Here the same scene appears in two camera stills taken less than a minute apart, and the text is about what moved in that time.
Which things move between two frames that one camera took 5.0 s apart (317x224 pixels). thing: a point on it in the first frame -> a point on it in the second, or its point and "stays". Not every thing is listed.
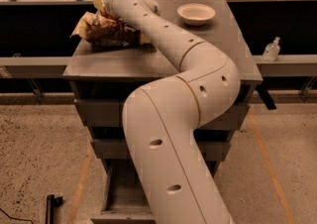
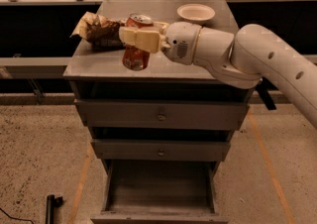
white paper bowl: (195, 14) stays
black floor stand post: (52, 202) stays
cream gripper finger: (100, 4) -> (181, 36)
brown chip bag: (102, 30) stays
